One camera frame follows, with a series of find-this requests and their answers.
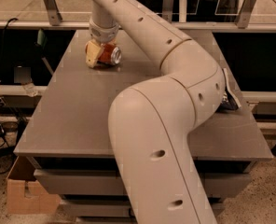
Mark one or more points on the grey drawer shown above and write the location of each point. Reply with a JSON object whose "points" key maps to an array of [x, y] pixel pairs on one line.
{"points": [[109, 183], [97, 208]]}

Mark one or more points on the clear plastic water bottle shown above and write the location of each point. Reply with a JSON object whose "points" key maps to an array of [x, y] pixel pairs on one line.
{"points": [[29, 87]]}

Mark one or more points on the red coke can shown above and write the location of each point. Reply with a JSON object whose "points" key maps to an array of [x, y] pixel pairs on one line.
{"points": [[111, 54]]}

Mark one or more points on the right metal bracket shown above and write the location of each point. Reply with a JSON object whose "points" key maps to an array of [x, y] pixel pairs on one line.
{"points": [[245, 13]]}

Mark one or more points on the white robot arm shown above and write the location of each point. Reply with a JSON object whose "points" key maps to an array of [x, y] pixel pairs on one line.
{"points": [[149, 122]]}

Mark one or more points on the top grey drawer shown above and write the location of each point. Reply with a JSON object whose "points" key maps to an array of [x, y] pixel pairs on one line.
{"points": [[109, 183]]}

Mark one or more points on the metal bracket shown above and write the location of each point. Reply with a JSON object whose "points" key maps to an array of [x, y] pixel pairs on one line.
{"points": [[167, 10], [245, 13], [54, 15]]}

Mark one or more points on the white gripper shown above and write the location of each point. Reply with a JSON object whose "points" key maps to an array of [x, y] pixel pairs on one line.
{"points": [[103, 34]]}

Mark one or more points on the grey drawer cabinet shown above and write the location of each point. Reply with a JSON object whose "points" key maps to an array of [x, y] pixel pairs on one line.
{"points": [[69, 128]]}

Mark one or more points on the middle metal bracket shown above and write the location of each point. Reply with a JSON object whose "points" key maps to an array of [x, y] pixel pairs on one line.
{"points": [[167, 10]]}

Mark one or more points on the left metal bracket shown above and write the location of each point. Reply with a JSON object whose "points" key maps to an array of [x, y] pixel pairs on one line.
{"points": [[54, 15]]}

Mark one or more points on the brown cardboard box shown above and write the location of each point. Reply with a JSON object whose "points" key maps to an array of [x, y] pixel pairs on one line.
{"points": [[25, 195]]}

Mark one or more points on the blue kettle chips bag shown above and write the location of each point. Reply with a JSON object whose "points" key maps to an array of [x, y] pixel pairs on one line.
{"points": [[229, 100]]}

